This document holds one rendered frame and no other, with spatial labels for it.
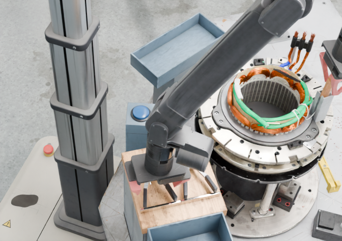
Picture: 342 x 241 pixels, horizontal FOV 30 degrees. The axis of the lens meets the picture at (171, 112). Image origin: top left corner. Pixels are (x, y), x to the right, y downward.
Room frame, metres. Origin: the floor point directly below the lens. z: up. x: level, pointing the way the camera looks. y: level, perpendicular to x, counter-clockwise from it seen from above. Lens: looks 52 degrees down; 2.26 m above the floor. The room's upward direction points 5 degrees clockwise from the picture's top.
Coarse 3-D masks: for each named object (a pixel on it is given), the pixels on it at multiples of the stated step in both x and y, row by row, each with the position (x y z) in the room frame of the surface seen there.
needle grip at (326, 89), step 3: (330, 78) 0.93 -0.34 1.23; (327, 81) 0.93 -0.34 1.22; (330, 81) 0.92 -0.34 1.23; (327, 84) 0.92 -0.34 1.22; (330, 84) 0.92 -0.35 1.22; (324, 87) 0.93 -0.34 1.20; (327, 87) 0.92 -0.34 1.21; (330, 87) 0.92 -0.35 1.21; (324, 90) 0.92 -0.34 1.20; (327, 90) 0.92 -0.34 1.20; (330, 90) 0.92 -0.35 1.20; (321, 93) 0.93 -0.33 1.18; (324, 93) 0.92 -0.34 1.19; (327, 93) 0.92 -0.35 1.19; (324, 96) 0.92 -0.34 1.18; (327, 96) 0.92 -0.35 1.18
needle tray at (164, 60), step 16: (192, 16) 1.27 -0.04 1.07; (176, 32) 1.22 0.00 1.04; (192, 32) 1.25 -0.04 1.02; (208, 32) 1.25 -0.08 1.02; (224, 32) 1.22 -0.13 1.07; (144, 48) 1.14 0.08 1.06; (160, 48) 1.17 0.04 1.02; (176, 48) 1.18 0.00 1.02; (192, 48) 1.18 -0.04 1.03; (208, 48) 1.16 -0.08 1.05; (144, 64) 1.08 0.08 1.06; (160, 64) 1.12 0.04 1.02; (176, 64) 1.12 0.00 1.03; (192, 64) 1.12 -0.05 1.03; (160, 80) 1.04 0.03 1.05; (176, 80) 1.10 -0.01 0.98
